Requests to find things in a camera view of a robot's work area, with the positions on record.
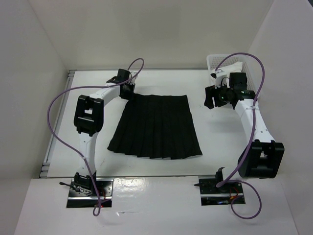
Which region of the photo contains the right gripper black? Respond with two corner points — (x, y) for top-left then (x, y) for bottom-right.
(204, 81), (233, 109)

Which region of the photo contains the black skirt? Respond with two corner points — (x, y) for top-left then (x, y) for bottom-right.
(108, 94), (202, 160)

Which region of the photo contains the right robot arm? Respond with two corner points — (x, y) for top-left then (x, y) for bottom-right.
(204, 71), (285, 192)

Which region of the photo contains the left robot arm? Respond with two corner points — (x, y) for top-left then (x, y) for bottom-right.
(74, 69), (135, 196)

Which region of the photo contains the white plastic basket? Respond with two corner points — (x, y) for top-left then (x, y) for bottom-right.
(206, 54), (259, 93)

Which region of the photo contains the white skirt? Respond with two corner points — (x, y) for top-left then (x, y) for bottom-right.
(220, 62), (243, 73)

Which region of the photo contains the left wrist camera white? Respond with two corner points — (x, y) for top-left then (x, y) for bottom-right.
(129, 71), (138, 84)

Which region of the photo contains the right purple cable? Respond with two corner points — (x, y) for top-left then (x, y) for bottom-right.
(214, 52), (266, 218)

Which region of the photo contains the purple cable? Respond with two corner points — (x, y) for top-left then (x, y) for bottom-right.
(214, 52), (266, 218)
(47, 58), (145, 217)

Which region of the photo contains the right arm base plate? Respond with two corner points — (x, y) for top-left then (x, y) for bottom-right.
(194, 177), (246, 206)

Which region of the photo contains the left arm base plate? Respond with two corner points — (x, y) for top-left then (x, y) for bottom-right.
(67, 178), (114, 208)

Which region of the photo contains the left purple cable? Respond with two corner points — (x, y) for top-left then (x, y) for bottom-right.
(47, 58), (145, 217)

